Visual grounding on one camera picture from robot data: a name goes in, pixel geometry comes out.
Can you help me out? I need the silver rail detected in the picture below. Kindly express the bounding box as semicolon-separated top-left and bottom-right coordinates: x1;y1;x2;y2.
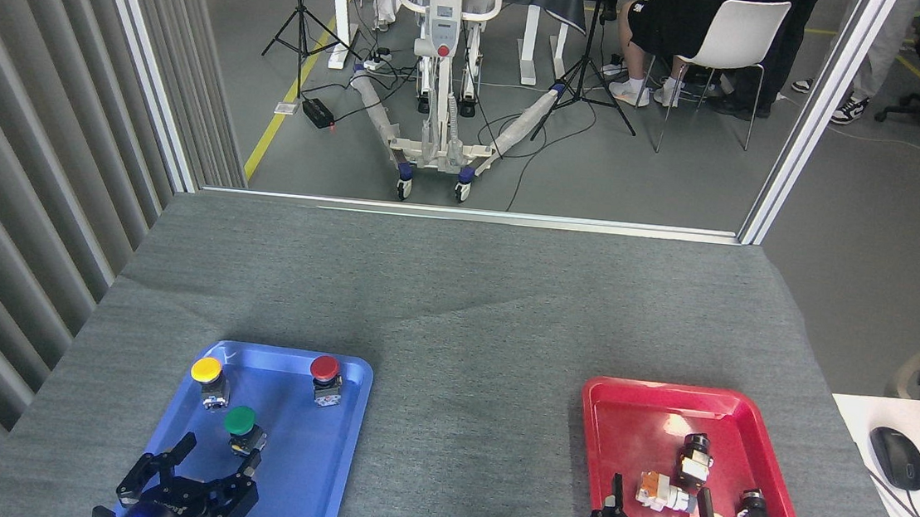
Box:
199;184;742;247

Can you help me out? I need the black tripod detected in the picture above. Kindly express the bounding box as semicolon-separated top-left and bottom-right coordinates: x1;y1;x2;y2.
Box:
530;0;648;150
258;0;367;105

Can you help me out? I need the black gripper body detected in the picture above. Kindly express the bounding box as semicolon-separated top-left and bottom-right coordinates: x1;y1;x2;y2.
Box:
92;472;221;517

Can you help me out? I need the grey felt table cover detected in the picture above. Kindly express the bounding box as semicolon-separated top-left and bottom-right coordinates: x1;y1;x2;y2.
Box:
0;175;920;517

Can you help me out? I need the person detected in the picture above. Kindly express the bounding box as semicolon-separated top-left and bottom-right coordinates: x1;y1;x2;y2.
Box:
606;0;750;116
704;0;823;127
788;0;920;132
370;0;404;35

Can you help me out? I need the yellow push button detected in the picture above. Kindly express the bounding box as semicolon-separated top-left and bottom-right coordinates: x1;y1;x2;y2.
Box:
188;355;233;414

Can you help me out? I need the blue plastic tray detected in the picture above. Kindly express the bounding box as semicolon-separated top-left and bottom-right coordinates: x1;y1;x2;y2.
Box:
123;333;376;517

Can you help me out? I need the black knob switch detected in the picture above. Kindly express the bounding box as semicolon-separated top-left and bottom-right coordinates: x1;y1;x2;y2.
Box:
675;432;717;490

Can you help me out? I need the green push button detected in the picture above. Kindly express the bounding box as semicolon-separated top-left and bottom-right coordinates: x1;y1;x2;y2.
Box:
221;404;271;461

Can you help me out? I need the white and orange switch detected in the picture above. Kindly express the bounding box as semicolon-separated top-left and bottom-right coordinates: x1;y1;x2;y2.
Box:
635;470;701;516

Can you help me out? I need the white chair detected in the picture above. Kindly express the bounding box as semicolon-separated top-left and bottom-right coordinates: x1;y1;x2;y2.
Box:
632;0;792;163

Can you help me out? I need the red push button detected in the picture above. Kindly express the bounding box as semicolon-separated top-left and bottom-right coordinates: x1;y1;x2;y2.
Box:
306;354;347;409

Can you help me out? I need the black power box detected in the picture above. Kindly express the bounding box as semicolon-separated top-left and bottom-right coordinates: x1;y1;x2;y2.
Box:
299;96;338;131

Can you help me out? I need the black computer mouse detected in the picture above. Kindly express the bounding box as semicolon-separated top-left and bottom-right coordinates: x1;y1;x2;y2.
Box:
864;425;920;492

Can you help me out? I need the silver post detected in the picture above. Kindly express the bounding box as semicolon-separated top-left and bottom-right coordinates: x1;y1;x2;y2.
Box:
738;0;900;256
71;0;217;195

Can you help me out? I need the white wheeled stand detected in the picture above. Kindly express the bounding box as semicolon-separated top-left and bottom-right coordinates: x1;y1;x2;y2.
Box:
339;0;577;214

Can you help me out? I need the red plastic tray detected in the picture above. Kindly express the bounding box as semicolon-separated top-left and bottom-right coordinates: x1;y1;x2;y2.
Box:
571;374;838;517

